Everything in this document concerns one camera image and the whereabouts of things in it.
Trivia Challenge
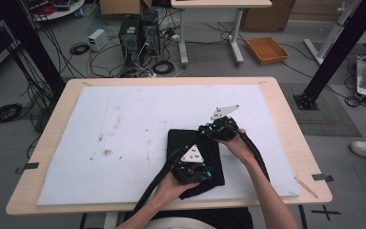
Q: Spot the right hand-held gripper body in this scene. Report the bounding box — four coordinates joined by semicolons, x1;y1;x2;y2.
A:
208;104;242;142

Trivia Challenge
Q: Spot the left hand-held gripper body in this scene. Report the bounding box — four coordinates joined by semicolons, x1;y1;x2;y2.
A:
171;144;209;185

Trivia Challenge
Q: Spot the black sweatshirt with cat print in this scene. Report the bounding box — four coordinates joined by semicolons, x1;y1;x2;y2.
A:
166;128;226;200

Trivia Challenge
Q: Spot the person's right hand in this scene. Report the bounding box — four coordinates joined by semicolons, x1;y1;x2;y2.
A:
217;128;255;165

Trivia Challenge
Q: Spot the person's left hand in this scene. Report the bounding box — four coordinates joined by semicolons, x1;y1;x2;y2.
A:
153;171;201;208

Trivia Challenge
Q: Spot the person's dark clothing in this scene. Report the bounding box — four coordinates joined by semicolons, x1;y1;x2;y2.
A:
152;207;254;229

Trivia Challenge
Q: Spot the person's white clothing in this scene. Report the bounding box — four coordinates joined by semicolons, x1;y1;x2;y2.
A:
142;218;217;229

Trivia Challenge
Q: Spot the white foam mat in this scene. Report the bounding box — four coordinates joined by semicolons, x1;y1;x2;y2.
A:
36;84;301;207

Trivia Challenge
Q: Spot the orange wicker tray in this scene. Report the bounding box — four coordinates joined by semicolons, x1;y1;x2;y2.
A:
245;36;290;66

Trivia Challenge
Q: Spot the thin wooden stick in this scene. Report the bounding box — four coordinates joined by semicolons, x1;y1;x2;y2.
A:
295;177;319;199

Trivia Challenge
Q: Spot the white table leg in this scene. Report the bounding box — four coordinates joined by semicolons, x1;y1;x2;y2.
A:
103;212;120;229

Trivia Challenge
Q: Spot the grey floor mat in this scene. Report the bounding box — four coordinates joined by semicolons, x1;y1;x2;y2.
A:
279;83;362;137

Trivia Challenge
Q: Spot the black computer tower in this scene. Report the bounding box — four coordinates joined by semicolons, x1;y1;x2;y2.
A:
118;14;142;61
140;10;161;57

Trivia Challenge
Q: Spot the cardboard box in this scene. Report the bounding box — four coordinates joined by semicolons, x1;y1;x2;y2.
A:
99;0;153;21
241;0;296;32

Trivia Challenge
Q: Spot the white desk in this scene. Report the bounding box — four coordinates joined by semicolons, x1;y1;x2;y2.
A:
170;0;273;67

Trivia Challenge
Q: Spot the white power supply box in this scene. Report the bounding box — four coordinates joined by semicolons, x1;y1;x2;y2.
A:
87;28;109;52

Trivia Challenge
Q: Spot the white metal stand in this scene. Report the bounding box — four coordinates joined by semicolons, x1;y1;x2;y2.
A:
303;0;363;66

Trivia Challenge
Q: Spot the round white table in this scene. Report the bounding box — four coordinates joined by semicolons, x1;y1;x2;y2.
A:
22;0;86;23

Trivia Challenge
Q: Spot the black corrugated right gripper cable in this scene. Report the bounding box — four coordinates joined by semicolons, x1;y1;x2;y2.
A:
238;131;309;229

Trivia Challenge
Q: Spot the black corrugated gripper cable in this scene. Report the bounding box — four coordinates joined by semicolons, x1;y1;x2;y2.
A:
238;131;309;229
125;146;192;225

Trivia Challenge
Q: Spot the black corrugated left gripper cable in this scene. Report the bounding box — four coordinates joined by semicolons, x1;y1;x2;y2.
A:
125;146;192;225

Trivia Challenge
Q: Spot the coiled black cable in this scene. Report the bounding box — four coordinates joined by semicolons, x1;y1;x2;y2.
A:
0;103;24;125
152;60;175;75
69;42;91;55

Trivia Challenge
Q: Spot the black aluminium frame post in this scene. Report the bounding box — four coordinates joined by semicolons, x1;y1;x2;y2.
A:
0;0;66;96
294;0;366;111

